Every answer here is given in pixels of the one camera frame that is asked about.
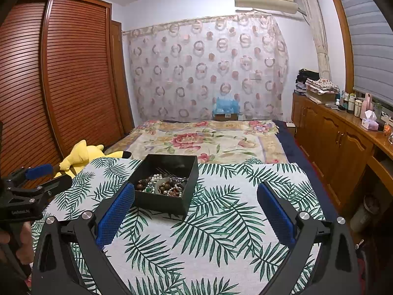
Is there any grey window blind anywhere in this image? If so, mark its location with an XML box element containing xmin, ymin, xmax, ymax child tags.
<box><xmin>332</xmin><ymin>0</ymin><xmax>393</xmax><ymax>105</ymax></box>

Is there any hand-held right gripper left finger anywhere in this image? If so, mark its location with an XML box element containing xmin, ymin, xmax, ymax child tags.
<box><xmin>31</xmin><ymin>182</ymin><xmax>136</xmax><ymax>295</ymax></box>

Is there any beige tied drape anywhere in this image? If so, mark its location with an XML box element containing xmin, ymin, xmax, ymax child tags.
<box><xmin>298</xmin><ymin>0</ymin><xmax>332</xmax><ymax>80</ymax></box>

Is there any wooden louvered wardrobe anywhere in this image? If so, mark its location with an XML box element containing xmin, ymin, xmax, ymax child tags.
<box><xmin>0</xmin><ymin>0</ymin><xmax>136</xmax><ymax>179</ymax></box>

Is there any wooden cabinet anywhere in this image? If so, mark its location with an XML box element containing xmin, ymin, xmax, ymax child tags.
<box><xmin>290</xmin><ymin>94</ymin><xmax>393</xmax><ymax>222</ymax></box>

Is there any leaf print cloth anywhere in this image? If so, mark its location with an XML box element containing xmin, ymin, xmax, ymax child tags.
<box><xmin>31</xmin><ymin>157</ymin><xmax>326</xmax><ymax>295</ymax></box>

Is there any floral blanket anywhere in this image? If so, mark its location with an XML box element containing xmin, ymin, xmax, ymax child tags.
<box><xmin>115</xmin><ymin>119</ymin><xmax>291</xmax><ymax>165</ymax></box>

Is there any row of bottles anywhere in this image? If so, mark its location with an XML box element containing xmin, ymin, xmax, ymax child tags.
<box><xmin>336</xmin><ymin>89</ymin><xmax>373</xmax><ymax>118</ymax></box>

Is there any circle print curtain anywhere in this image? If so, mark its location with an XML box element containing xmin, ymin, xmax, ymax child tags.
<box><xmin>122</xmin><ymin>14</ymin><xmax>291</xmax><ymax>123</ymax></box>

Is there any stack of dark clothes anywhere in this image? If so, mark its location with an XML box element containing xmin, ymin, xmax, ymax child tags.
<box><xmin>295</xmin><ymin>70</ymin><xmax>320</xmax><ymax>91</ymax></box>

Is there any person's left hand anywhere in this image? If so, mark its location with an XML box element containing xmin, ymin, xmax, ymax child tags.
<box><xmin>17</xmin><ymin>221</ymin><xmax>34</xmax><ymax>254</ymax></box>

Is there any pile of mixed jewelry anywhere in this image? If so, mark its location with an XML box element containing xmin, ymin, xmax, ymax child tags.
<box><xmin>136</xmin><ymin>168</ymin><xmax>189</xmax><ymax>198</ymax></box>

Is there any floral patterned cloth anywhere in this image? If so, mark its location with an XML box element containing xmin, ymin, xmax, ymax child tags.
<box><xmin>305</xmin><ymin>78</ymin><xmax>338</xmax><ymax>94</ymax></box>

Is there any navy bed sheet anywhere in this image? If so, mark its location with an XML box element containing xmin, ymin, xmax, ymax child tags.
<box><xmin>275</xmin><ymin>120</ymin><xmax>338</xmax><ymax>222</ymax></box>

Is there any blue plastic bag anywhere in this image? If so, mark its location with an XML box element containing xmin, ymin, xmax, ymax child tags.
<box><xmin>212</xmin><ymin>96</ymin><xmax>240</xmax><ymax>116</ymax></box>

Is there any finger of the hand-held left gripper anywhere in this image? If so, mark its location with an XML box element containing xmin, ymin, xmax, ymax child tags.
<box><xmin>8</xmin><ymin>175</ymin><xmax>72</xmax><ymax>204</ymax></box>
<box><xmin>3</xmin><ymin>164</ymin><xmax>54</xmax><ymax>189</ymax></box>

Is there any pink tissue box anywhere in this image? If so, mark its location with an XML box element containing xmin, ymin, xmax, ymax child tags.
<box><xmin>361</xmin><ymin>110</ymin><xmax>379</xmax><ymax>131</ymax></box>

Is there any yellow plush toy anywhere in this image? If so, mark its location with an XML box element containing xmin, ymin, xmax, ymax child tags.
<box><xmin>55</xmin><ymin>140</ymin><xmax>132</xmax><ymax>179</ymax></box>

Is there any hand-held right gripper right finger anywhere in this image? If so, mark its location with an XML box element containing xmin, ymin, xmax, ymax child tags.
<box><xmin>257</xmin><ymin>182</ymin><xmax>361</xmax><ymax>295</ymax></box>

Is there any grey plastic container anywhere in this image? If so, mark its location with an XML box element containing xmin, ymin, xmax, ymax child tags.
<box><xmin>350</xmin><ymin>195</ymin><xmax>381</xmax><ymax>232</ymax></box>

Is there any beige storage box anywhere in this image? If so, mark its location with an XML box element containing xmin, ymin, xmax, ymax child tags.
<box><xmin>305</xmin><ymin>90</ymin><xmax>337</xmax><ymax>103</ymax></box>

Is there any black jewelry box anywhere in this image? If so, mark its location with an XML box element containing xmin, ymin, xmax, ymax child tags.
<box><xmin>126</xmin><ymin>154</ymin><xmax>199</xmax><ymax>216</ymax></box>

